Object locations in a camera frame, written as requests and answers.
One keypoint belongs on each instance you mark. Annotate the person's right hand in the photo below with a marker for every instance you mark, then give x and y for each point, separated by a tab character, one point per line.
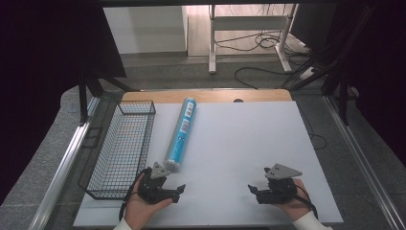
295	204

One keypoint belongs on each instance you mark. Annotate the dark curtain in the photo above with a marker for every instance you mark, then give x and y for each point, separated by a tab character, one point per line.
376	70
41	80

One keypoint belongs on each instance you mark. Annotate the white metal desk frame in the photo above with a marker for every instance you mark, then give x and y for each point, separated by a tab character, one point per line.
212	38

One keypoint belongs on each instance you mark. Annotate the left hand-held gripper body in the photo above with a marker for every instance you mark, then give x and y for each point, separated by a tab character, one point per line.
153	188

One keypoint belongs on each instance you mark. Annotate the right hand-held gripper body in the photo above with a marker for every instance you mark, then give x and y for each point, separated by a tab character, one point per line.
281	188

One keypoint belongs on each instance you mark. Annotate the person's left hand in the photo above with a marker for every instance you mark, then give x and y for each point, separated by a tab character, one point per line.
140	209

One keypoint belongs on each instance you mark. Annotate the blue roll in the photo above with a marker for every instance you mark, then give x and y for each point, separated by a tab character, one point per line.
182	134

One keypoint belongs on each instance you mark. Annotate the black metal stand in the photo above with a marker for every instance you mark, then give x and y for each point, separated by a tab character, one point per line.
86	96
343	96

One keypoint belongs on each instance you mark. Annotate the white board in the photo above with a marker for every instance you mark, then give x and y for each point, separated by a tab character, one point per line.
242	143

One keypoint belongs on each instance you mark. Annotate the aluminium rail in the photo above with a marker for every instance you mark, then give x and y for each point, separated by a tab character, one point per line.
63	166
360	159

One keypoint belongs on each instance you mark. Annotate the white power strip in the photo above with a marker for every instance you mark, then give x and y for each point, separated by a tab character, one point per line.
307	73

